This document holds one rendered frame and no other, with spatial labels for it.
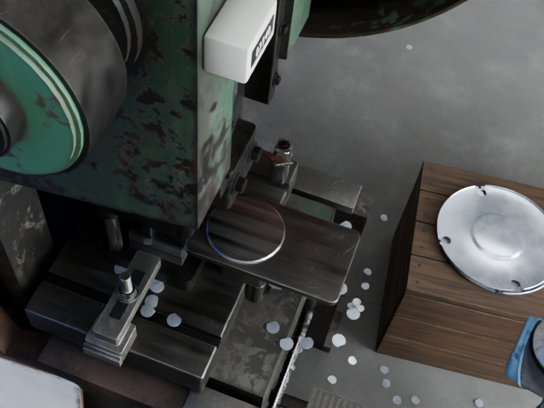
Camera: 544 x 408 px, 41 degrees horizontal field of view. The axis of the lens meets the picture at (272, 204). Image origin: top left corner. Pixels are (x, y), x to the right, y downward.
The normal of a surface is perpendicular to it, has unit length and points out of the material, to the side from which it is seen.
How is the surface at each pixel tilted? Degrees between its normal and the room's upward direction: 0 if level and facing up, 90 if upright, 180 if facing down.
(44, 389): 78
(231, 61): 90
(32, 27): 41
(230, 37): 0
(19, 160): 90
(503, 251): 0
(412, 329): 90
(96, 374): 0
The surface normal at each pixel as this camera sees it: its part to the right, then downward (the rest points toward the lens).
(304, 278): 0.08, -0.57
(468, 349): -0.22, 0.79
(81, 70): 0.87, 0.04
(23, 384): -0.25, 0.64
